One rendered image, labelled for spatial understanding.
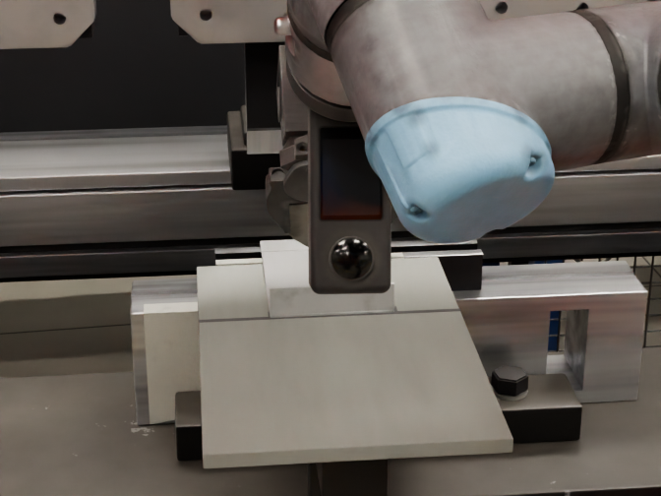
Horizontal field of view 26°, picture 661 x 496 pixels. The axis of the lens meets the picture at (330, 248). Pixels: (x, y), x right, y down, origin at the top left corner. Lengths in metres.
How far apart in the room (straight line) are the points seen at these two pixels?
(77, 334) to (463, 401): 2.38
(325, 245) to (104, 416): 0.36
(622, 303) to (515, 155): 0.50
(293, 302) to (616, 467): 0.27
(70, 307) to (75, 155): 2.01
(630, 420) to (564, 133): 0.50
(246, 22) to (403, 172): 0.36
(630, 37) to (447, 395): 0.29
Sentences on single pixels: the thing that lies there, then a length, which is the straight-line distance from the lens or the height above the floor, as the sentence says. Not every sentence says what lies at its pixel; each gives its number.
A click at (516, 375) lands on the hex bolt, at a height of 0.92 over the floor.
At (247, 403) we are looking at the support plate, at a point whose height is 1.00.
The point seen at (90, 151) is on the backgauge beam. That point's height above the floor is 0.98.
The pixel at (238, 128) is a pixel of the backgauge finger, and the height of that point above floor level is 1.02.
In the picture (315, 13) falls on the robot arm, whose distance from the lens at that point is 0.69.
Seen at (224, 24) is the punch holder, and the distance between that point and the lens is 0.97.
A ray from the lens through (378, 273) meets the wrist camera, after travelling 0.81.
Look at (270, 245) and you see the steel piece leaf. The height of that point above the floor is 1.00.
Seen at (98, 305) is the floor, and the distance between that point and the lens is 3.34.
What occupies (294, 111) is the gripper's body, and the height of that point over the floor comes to 1.17.
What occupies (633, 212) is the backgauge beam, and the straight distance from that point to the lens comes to 1.37.
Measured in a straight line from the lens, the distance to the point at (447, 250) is 1.10.
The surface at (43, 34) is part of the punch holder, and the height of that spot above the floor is 1.18.
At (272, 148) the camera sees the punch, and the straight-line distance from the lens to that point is 1.04.
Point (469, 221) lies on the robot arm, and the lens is 0.65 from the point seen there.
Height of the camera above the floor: 1.43
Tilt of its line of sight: 23 degrees down
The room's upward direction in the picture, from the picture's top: straight up
